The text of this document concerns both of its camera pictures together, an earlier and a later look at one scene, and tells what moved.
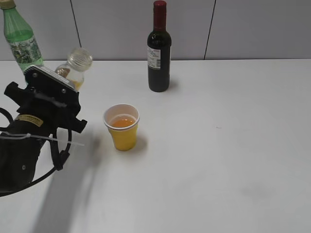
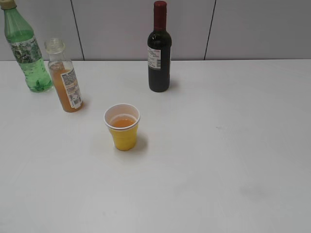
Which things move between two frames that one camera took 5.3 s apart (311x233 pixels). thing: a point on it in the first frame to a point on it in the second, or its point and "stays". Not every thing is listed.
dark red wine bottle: (159, 49) stays
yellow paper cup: (121, 120) stays
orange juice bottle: (79, 60) to (64, 78)
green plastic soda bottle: (21, 39) stays
